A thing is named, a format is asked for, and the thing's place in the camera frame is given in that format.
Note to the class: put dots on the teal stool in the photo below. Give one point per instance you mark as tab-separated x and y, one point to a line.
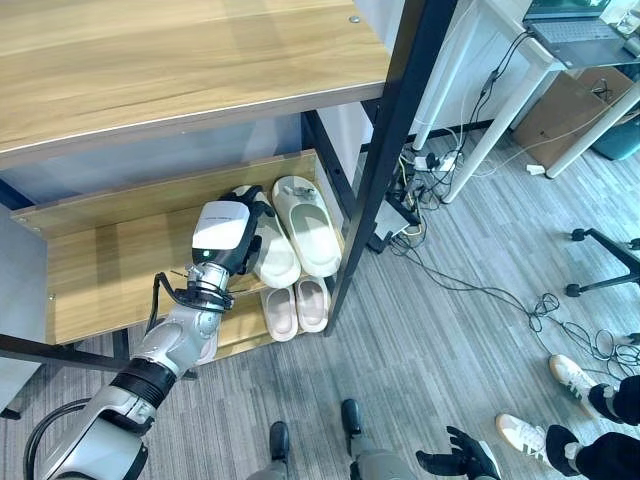
620	141

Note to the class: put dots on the robot silver leg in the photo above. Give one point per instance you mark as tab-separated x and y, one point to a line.
382	465
270	472

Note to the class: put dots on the black metal rack frame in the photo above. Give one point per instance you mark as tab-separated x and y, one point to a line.
395	125

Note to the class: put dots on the robot dark foot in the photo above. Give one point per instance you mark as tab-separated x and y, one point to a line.
278	440
351	419

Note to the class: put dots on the white frame table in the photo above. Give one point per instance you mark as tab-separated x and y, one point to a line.
500	115

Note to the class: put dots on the robot left silver leg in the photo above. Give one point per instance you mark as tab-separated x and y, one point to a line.
270	472

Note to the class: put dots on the person's leg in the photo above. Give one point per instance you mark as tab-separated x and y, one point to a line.
620	397
600	457

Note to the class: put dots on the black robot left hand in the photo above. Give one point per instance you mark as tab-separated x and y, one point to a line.
220	227

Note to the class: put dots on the wooden rack shelf board, widest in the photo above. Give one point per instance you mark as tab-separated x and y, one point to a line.
150	60

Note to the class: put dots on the grey flat device box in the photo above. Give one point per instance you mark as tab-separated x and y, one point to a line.
392	220

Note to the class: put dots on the robot right dark foot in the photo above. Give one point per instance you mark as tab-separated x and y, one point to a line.
351	419

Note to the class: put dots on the clear glass cup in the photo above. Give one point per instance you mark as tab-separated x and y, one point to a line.
625	20

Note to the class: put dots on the white slipper with charm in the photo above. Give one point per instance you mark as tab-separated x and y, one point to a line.
310	235

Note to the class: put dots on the person's white sneaker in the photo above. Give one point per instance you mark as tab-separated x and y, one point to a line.
570	376
522	434

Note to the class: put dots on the black stand with casters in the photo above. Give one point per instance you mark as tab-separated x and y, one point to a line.
611	251

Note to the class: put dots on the white slipper plain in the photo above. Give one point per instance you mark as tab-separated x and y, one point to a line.
280	260

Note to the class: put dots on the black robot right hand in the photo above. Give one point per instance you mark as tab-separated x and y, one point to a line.
462	460

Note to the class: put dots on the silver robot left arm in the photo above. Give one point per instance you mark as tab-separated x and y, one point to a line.
165	345

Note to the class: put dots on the wooden rack shelf with lip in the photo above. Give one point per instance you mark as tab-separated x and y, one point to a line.
100	260

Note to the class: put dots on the robot right silver leg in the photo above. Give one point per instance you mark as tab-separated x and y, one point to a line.
382	465

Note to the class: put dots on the grey laptop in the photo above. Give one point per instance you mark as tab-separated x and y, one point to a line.
570	27

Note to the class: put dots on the wooden rack shelf, lowest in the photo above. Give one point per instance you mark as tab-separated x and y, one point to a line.
240	325

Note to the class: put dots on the robot left dark foot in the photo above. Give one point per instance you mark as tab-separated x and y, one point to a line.
278	440

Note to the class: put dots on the white power strip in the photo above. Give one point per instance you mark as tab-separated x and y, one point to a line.
441	163

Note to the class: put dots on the grey cabinet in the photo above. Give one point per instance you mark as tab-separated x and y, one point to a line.
15	382

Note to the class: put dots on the white power adapter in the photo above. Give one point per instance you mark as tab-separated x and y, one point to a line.
535	169

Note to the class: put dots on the cardboard box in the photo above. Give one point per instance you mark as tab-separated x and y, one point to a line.
560	115

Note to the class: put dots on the pink slipper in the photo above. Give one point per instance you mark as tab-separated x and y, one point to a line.
312	305
279	315
209	352

